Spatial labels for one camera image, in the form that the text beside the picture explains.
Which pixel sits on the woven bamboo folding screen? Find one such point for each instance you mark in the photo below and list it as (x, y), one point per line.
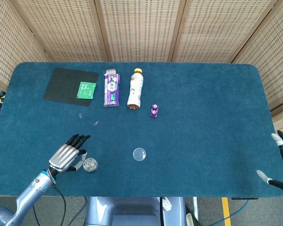
(141, 30)

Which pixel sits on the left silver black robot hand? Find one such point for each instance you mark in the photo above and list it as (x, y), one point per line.
(63, 156)

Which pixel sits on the black table control panel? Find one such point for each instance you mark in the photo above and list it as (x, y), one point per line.
(244, 198)

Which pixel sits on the purple carton box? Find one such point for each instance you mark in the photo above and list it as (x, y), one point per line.
(112, 89)

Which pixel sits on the black mouse pad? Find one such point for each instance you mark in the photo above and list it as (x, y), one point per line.
(61, 84)

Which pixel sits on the green paper packet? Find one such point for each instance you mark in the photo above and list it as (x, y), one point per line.
(85, 90)

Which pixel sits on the white bottle with yellow cap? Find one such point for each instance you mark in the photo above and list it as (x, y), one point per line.
(135, 89)

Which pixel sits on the purple toy brick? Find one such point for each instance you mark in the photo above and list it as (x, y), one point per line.
(154, 111)

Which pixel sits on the clear jar of paper clips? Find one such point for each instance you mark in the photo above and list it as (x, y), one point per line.
(91, 165)

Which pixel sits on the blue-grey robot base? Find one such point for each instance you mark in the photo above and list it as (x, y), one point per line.
(132, 212)

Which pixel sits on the clear round plastic lid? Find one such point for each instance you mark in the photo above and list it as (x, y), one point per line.
(139, 154)

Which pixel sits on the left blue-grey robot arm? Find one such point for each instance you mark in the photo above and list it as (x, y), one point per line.
(28, 193)

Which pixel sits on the white table leg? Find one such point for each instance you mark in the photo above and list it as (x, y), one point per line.
(194, 209)

